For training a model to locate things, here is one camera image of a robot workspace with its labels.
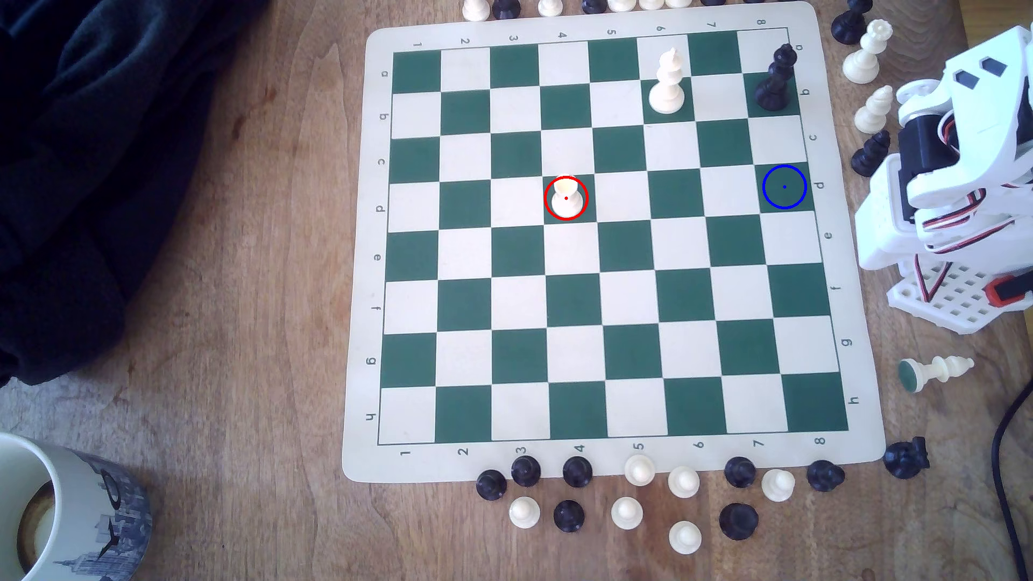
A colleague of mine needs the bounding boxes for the white chess rook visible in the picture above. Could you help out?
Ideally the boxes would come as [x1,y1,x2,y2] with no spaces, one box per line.
[549,178,586,219]

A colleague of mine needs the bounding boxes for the green white chess board mat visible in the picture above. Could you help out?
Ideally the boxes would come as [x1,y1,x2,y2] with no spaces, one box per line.
[341,0,887,485]

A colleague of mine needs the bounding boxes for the white chess king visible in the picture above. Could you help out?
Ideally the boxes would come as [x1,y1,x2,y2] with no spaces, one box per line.
[649,47,687,116]

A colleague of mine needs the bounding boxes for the black chess king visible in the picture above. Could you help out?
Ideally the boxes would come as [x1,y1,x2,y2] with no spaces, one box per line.
[754,44,800,112]

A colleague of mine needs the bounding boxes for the black chess bishop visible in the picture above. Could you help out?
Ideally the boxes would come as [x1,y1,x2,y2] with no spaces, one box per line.
[851,130,892,179]

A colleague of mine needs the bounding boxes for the white chess bishop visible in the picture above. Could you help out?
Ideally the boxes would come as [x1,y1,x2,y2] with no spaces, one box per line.
[854,84,895,135]

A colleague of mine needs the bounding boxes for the white chess queen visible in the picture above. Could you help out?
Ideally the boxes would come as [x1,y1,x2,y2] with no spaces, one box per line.
[841,19,894,85]

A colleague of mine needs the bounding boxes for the black chess queen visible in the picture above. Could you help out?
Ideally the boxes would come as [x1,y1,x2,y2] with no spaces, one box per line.
[831,0,874,45]

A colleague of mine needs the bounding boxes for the white piece green felt base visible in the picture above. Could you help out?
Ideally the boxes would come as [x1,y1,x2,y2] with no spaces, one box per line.
[898,355,975,395]

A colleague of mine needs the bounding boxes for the dark blue cloth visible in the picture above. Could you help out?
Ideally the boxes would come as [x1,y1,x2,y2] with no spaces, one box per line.
[0,0,271,387]

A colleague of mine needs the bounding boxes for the skyline print ceramic mug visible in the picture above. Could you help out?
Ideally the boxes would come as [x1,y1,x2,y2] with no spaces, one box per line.
[0,433,154,581]

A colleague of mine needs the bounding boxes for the red black clip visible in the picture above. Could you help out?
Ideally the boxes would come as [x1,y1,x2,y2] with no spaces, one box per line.
[991,274,1033,309]

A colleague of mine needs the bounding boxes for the round wooden object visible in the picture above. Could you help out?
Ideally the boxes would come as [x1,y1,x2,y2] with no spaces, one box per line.
[875,0,970,49]

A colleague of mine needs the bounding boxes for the red white black servo wires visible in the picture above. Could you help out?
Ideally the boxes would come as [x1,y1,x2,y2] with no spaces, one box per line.
[914,187,1020,304]

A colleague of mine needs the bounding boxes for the white perforated base plate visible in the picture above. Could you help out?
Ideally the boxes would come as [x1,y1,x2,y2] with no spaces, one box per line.
[886,257,1033,336]

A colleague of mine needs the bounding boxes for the black cable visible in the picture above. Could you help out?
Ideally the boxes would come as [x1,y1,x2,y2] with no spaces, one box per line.
[991,379,1033,581]

